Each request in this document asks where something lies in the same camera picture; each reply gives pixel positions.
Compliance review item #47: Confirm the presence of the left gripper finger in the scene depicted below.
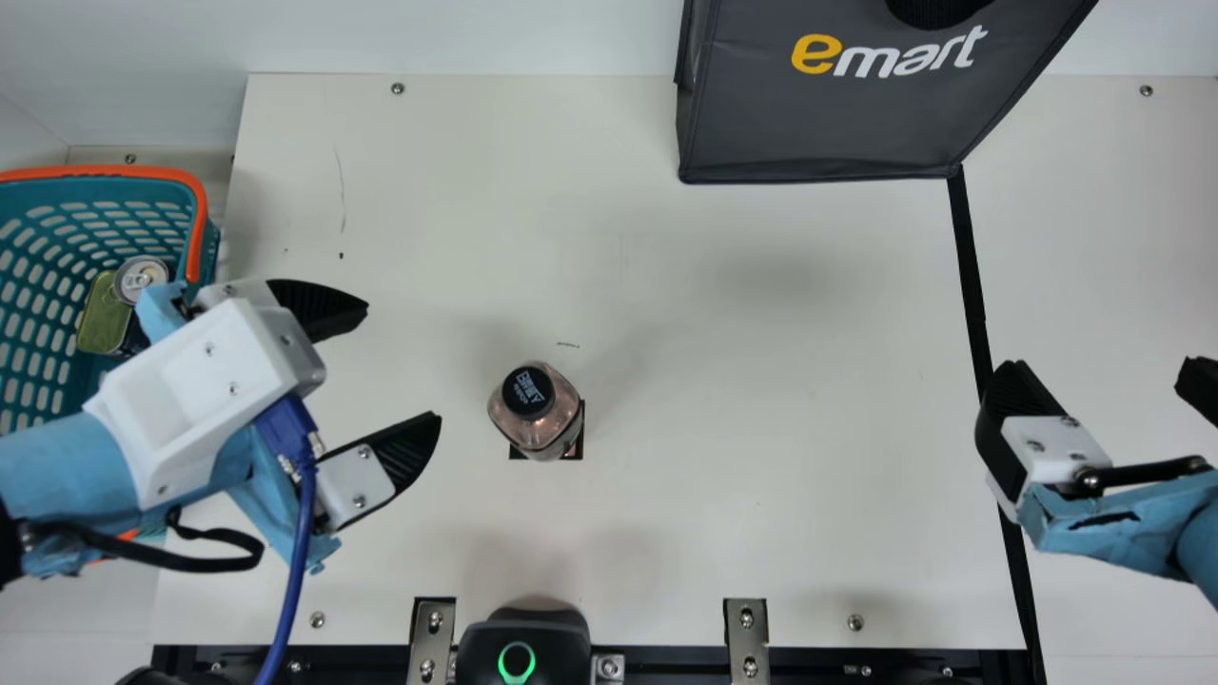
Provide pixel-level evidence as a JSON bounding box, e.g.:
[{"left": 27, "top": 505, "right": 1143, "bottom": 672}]
[
  {"left": 193, "top": 277, "right": 370, "bottom": 345},
  {"left": 312, "top": 411, "right": 443, "bottom": 534}
]

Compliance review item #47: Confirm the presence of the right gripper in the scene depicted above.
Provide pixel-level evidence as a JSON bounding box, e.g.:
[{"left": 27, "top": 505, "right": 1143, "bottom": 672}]
[{"left": 973, "top": 356, "right": 1218, "bottom": 610}]

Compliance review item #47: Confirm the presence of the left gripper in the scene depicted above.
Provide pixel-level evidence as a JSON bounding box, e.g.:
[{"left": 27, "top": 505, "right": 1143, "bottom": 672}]
[{"left": 0, "top": 282, "right": 344, "bottom": 579}]

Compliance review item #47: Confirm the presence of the dark coffee bottle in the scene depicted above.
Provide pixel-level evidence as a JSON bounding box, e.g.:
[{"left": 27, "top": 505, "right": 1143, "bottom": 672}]
[{"left": 487, "top": 362, "right": 584, "bottom": 463}]

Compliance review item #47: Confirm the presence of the teal shopping basket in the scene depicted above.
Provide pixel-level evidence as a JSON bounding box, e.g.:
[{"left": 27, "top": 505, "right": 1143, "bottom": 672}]
[{"left": 0, "top": 166, "right": 222, "bottom": 568}]

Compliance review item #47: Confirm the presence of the rectangular tin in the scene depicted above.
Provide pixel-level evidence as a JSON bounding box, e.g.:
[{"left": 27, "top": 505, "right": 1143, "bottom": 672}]
[{"left": 76, "top": 271, "right": 134, "bottom": 356}]

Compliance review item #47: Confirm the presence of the black strip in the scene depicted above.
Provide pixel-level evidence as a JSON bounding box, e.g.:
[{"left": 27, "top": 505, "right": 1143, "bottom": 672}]
[{"left": 945, "top": 164, "right": 1048, "bottom": 685}]

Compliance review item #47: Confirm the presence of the black device with green light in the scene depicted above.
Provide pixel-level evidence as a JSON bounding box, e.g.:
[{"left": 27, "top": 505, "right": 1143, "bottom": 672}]
[{"left": 455, "top": 609, "right": 593, "bottom": 685}]

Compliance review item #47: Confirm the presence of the blue cable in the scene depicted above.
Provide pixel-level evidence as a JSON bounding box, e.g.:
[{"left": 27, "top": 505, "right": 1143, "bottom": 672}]
[{"left": 249, "top": 393, "right": 326, "bottom": 685}]

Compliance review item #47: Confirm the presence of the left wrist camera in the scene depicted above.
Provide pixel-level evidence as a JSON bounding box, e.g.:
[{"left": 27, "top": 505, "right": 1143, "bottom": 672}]
[{"left": 83, "top": 298, "right": 327, "bottom": 512}]

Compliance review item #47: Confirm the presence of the black cable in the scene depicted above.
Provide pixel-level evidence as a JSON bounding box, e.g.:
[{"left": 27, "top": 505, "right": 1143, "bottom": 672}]
[{"left": 17, "top": 507, "right": 266, "bottom": 575}]

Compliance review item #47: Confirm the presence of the dark grey bag with straps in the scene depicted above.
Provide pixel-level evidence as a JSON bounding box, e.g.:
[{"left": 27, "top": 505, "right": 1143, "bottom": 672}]
[{"left": 674, "top": 0, "right": 1100, "bottom": 185}]

